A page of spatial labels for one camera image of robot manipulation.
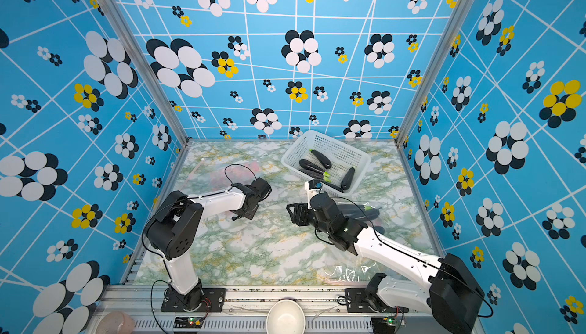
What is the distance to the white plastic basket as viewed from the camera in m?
1.04

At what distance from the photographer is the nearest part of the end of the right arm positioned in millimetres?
692

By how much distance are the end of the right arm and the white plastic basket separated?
12.4 inches
